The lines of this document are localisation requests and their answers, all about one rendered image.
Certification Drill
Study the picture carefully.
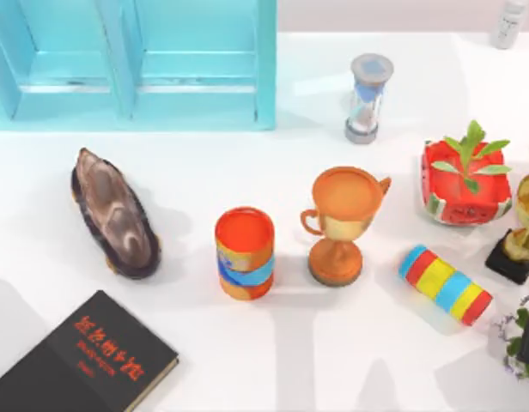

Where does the orange and blue can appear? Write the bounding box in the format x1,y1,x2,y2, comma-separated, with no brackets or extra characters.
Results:
214,206,277,304

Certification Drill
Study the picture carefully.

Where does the orange trophy cup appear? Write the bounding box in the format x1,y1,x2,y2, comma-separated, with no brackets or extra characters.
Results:
300,166,392,287

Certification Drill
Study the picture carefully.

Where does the grey and blue hourglass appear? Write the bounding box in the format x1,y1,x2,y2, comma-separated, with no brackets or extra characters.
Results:
344,52,395,145

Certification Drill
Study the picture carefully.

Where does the light blue rack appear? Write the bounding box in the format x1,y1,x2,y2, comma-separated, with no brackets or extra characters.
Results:
0,0,278,132

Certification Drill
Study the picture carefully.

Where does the stack of coloured rings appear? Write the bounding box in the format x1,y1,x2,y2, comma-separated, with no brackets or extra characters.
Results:
398,244,494,328

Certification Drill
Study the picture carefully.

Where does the watermelon plant pot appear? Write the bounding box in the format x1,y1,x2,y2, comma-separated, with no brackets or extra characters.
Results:
421,119,514,227

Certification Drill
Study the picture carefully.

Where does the black book with red lettering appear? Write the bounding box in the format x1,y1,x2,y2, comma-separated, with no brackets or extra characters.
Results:
0,289,180,412

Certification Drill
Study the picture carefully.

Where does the gold trophy on black base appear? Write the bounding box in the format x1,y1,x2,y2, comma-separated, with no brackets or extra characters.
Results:
484,171,529,284

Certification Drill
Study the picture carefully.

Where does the black pot with purple flowers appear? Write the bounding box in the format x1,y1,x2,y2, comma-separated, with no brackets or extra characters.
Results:
492,294,529,380

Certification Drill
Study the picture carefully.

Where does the white bottle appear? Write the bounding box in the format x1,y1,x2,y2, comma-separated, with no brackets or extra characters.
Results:
489,0,529,51

